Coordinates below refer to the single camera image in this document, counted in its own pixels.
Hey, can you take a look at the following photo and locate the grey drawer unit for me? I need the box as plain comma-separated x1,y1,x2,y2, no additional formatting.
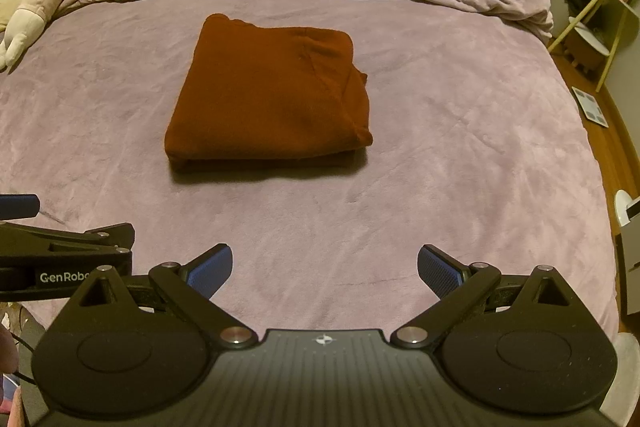
612,199,640,310

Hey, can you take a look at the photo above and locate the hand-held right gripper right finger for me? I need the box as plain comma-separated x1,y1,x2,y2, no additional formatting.
390,243,577,351

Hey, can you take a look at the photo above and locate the round wooden basket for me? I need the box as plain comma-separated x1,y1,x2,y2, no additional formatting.
569,24,612,68

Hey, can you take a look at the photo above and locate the yellow side table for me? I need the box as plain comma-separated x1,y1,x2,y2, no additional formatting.
547,0,640,94

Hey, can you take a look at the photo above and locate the rust brown sweater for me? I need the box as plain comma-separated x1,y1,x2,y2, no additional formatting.
164,13,375,172

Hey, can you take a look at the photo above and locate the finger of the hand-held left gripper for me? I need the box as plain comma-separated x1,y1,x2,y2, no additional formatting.
0,194,41,219
0,222,137,269

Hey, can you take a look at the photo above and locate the purple bed blanket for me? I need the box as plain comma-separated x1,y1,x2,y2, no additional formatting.
0,0,621,358

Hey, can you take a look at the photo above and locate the person's left hand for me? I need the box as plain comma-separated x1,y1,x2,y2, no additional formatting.
0,326,19,374

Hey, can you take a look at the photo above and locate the black cable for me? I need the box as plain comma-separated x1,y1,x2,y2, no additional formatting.
0,307,37,389

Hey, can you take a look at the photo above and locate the white round object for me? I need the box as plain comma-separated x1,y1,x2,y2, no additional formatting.
614,189,635,228

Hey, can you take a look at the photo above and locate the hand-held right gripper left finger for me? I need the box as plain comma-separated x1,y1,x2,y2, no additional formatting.
67,243,259,351

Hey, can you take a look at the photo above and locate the white bathroom scale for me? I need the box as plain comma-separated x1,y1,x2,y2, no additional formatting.
571,86,610,128

